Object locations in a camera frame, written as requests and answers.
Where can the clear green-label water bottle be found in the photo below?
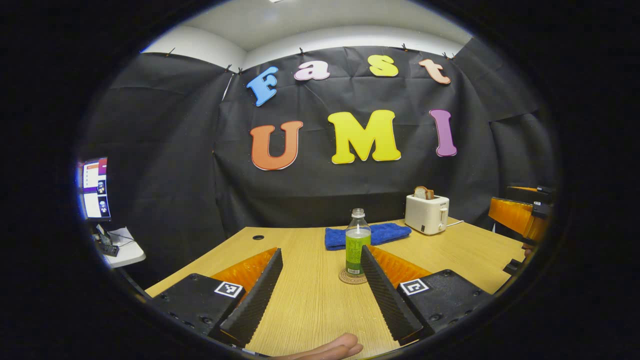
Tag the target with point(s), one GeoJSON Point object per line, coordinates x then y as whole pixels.
{"type": "Point", "coordinates": [356, 250]}

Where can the black device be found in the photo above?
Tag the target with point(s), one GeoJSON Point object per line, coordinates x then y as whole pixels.
{"type": "Point", "coordinates": [109, 249]}

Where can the round brown coaster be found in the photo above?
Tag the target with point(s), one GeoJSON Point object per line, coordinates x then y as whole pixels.
{"type": "Point", "coordinates": [347, 279]}

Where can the small white side table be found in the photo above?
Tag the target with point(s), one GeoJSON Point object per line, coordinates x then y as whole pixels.
{"type": "Point", "coordinates": [130, 252]}

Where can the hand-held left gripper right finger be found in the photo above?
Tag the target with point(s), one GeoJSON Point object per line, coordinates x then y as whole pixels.
{"type": "Point", "coordinates": [387, 297]}

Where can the white toaster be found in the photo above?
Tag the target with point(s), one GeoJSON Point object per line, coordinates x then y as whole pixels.
{"type": "Point", "coordinates": [425, 215]}

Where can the computer monitor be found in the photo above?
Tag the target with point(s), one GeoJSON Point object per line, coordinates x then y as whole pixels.
{"type": "Point", "coordinates": [95, 190]}

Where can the blue towel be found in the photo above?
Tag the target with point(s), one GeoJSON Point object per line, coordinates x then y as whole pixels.
{"type": "Point", "coordinates": [390, 233]}

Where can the toast slice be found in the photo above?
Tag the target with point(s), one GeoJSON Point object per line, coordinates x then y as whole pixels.
{"type": "Point", "coordinates": [422, 193]}

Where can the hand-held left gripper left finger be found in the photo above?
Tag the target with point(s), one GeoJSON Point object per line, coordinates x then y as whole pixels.
{"type": "Point", "coordinates": [255, 300]}

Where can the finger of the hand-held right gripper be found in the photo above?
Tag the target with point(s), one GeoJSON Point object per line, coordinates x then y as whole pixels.
{"type": "Point", "coordinates": [515, 215]}

